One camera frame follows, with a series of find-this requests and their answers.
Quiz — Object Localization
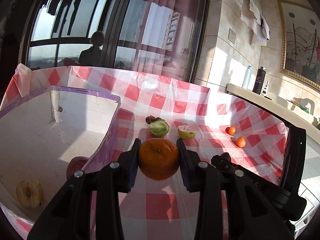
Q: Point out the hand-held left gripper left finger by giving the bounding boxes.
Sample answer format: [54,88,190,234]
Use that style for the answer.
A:
[27,138,142,240]

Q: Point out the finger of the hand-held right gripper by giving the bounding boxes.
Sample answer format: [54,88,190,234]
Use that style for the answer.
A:
[211,155,253,178]

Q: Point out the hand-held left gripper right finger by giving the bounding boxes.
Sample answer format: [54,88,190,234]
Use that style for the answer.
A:
[176,137,294,240]

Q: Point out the orange mandarin with stem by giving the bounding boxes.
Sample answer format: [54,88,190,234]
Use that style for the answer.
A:
[138,138,180,181]

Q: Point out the yellow-green fruit half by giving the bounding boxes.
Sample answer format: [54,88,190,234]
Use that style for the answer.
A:
[177,124,197,140]

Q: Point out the green plastic-wrapped fruit half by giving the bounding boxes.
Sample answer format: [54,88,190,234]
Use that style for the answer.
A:
[148,120,170,138]

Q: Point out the white foam box purple tape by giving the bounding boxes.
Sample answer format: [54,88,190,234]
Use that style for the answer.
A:
[0,85,122,227]

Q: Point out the beige counter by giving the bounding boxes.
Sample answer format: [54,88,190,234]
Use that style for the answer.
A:
[226,83,320,137]

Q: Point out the red apple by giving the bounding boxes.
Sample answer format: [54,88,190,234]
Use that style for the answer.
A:
[66,156,90,180]

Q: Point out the red white checkered tablecloth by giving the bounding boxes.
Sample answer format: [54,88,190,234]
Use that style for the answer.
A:
[0,64,287,240]

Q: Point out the black bottle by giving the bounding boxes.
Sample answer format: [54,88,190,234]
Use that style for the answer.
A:
[252,66,266,95]

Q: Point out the yellow apple half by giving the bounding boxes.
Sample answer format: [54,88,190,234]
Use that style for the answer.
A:
[16,179,45,211]

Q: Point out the gold framed painting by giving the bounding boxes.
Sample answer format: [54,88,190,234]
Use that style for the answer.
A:
[277,0,320,90]

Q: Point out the white black hanging cloth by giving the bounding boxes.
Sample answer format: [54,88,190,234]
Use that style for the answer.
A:
[251,16,271,47]

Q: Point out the white hanging towel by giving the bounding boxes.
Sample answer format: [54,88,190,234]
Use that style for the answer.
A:
[240,0,262,34]

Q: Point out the pink sheer curtain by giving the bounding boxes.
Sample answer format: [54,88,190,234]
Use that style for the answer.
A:
[132,0,208,80]

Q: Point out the hanging dark clothes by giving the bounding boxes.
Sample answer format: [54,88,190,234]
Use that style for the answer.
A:
[46,0,77,37]

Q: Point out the dark window frame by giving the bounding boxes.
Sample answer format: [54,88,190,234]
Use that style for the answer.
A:
[19,0,213,85]

